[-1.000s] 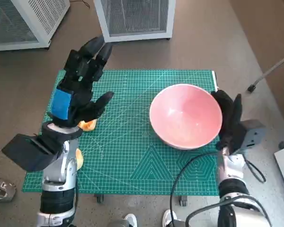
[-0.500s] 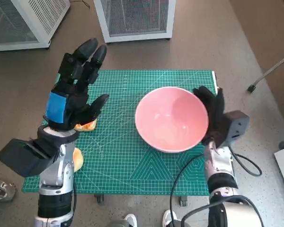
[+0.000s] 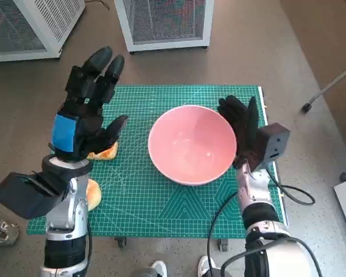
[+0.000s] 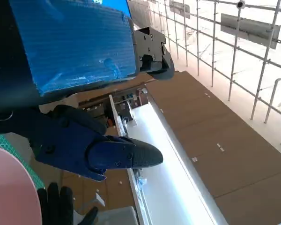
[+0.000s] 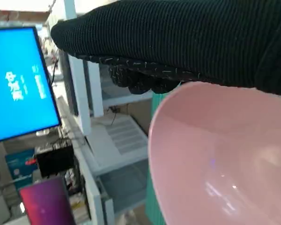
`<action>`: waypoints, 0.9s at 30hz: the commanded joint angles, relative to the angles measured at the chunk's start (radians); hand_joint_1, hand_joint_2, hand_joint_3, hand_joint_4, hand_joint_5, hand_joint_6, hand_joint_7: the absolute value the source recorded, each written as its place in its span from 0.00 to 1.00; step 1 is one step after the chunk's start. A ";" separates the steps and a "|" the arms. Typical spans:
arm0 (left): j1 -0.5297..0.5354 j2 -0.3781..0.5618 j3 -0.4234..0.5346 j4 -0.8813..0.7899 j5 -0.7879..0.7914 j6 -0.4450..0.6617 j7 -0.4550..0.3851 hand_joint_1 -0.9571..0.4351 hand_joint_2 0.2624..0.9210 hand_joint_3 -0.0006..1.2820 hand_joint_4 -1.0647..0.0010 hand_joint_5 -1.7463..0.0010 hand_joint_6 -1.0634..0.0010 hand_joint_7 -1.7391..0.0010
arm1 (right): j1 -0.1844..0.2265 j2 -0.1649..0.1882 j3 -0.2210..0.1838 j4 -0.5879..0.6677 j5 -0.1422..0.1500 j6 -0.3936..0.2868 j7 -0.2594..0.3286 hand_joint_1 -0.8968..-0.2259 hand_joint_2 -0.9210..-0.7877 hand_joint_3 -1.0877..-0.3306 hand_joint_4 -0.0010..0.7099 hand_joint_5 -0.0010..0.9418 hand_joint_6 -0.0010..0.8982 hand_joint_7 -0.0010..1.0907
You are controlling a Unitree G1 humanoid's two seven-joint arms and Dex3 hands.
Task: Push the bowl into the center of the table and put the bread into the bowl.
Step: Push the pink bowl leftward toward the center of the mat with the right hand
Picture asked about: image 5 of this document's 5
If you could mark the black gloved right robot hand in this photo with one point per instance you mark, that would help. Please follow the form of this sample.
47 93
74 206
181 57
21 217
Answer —
178 39

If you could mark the white desk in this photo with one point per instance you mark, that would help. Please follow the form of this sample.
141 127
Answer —
84 154

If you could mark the pink bowl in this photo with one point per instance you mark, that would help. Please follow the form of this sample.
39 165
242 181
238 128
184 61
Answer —
213 152

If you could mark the black computer box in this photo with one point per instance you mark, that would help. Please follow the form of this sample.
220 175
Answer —
53 161

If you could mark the blue carton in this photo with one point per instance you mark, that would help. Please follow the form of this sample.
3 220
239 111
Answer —
18 168

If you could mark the blue screen monitor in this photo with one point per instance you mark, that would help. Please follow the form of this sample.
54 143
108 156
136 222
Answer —
18 82

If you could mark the purple screen monitor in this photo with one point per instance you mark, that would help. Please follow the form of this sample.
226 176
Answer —
46 204

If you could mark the white louvred mesh cabinet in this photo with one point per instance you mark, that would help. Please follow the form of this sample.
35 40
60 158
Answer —
126 136

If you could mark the green cutting mat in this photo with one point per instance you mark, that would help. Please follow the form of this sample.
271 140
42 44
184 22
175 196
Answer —
158 103

